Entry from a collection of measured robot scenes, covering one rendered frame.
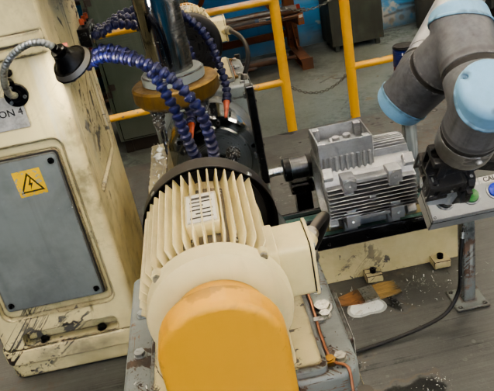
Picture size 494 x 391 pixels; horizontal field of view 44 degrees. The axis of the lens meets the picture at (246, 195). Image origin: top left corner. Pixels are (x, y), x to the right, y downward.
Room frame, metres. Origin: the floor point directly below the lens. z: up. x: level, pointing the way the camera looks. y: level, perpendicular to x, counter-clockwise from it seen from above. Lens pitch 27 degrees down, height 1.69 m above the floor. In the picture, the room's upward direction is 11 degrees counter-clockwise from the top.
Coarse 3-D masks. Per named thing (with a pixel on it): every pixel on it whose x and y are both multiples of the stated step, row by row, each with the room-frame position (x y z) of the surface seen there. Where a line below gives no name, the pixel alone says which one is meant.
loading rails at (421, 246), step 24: (288, 216) 1.32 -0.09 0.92; (312, 216) 1.30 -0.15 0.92; (408, 216) 1.22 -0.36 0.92; (336, 240) 1.18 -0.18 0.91; (360, 240) 1.19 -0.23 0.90; (384, 240) 1.19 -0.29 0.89; (408, 240) 1.19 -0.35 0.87; (432, 240) 1.19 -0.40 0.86; (456, 240) 1.19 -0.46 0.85; (336, 264) 1.18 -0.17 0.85; (360, 264) 1.19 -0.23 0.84; (384, 264) 1.19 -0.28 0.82; (408, 264) 1.19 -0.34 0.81; (432, 264) 1.17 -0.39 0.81
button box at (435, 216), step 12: (480, 180) 1.03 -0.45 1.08; (492, 180) 1.03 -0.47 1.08; (420, 192) 1.04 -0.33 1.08; (480, 192) 1.02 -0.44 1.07; (420, 204) 1.05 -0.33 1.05; (456, 204) 1.00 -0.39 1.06; (468, 204) 1.00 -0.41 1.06; (480, 204) 1.00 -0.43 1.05; (492, 204) 0.99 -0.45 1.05; (432, 216) 0.99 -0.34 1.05; (444, 216) 0.99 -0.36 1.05; (456, 216) 0.99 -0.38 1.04; (468, 216) 1.00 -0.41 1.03; (480, 216) 1.00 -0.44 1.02; (492, 216) 1.02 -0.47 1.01; (432, 228) 1.01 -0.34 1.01
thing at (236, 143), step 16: (240, 112) 1.56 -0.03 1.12; (176, 128) 1.51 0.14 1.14; (224, 128) 1.46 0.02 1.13; (240, 128) 1.46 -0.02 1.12; (176, 144) 1.46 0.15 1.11; (224, 144) 1.46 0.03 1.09; (240, 144) 1.46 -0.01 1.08; (176, 160) 1.46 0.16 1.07; (240, 160) 1.46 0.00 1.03; (256, 160) 1.46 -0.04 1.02
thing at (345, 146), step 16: (320, 128) 1.30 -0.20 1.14; (336, 128) 1.30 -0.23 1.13; (352, 128) 1.30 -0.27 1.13; (320, 144) 1.21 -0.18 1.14; (336, 144) 1.21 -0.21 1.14; (352, 144) 1.21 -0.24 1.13; (368, 144) 1.21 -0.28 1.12; (320, 160) 1.21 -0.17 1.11; (336, 160) 1.20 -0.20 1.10; (352, 160) 1.20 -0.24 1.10; (368, 160) 1.21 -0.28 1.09
